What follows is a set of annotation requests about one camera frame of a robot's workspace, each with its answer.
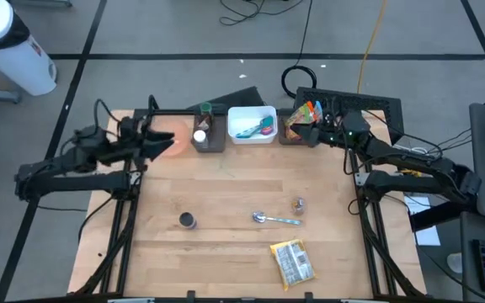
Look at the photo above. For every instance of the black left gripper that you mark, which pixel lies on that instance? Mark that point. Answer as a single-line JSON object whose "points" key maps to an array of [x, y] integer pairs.
{"points": [[131, 136]]}

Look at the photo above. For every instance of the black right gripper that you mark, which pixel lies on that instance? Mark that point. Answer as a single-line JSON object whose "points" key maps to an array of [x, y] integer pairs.
{"points": [[343, 130]]}

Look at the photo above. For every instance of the lime chili shrimp ramen packet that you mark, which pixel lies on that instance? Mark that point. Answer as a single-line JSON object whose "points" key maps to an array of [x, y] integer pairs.
{"points": [[295, 122]]}

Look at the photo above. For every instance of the clear spice jar white label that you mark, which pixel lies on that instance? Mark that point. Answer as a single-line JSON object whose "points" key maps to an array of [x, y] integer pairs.
{"points": [[200, 136]]}

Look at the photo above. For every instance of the teal plastic spoon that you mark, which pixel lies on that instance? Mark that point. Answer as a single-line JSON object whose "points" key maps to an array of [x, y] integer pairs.
{"points": [[268, 121]]}

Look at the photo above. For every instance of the green lid spice jar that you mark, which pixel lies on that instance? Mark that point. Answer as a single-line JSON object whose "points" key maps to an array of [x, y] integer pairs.
{"points": [[206, 108]]}

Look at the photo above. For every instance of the garlic powder jar black lid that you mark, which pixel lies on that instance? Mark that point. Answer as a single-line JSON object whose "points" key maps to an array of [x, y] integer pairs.
{"points": [[187, 220]]}

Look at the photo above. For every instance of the silver metal spoon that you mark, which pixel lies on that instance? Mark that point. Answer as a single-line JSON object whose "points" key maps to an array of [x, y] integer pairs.
{"points": [[259, 216]]}

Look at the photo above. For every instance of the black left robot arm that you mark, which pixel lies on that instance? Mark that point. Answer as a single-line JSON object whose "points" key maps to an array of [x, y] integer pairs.
{"points": [[74, 164]]}

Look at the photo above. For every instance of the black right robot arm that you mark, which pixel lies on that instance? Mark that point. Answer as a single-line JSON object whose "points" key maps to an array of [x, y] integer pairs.
{"points": [[411, 162]]}

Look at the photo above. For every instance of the pink bowl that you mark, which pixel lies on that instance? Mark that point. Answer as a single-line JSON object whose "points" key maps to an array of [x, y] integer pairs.
{"points": [[179, 139]]}

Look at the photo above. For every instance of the grey plastic bin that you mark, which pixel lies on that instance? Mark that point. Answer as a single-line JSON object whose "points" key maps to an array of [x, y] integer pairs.
{"points": [[282, 142], [217, 139]]}

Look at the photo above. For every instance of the white plastic bin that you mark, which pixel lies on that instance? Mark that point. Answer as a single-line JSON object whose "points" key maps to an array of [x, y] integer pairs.
{"points": [[246, 115]]}

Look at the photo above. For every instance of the yellow plug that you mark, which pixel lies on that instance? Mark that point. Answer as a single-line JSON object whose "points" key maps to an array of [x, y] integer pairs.
{"points": [[411, 171]]}

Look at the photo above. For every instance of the yellow ramen packet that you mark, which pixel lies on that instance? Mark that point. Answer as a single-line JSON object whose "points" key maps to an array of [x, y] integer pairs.
{"points": [[293, 263]]}

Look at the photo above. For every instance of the black desk leg bar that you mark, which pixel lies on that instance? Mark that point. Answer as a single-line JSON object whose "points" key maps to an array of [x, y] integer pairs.
{"points": [[436, 216]]}

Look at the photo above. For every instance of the white paper sheet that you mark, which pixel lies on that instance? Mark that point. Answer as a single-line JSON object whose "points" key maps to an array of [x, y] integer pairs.
{"points": [[427, 235]]}

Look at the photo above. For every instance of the white trash can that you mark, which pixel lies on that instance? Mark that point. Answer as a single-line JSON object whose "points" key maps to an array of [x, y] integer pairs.
{"points": [[19, 63]]}

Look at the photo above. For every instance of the grey metal floor bar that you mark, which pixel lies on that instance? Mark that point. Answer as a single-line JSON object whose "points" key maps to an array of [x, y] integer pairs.
{"points": [[40, 2]]}

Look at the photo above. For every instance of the white computer mouse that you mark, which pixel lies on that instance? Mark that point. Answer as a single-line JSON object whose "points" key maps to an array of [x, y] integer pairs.
{"points": [[455, 263]]}

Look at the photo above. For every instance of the black table frame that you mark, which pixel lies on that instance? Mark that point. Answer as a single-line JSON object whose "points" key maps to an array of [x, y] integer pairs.
{"points": [[171, 112]]}

